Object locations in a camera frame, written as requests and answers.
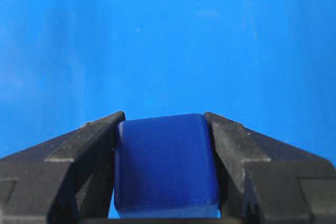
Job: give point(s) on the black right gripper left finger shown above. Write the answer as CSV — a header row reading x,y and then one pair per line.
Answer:
x,y
62,180

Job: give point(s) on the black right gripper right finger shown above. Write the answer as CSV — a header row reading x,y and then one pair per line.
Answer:
x,y
264,180

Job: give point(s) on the blue block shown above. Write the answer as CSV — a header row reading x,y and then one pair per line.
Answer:
x,y
165,167

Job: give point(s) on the blue table cloth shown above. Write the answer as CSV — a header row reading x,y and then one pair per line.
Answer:
x,y
266,64

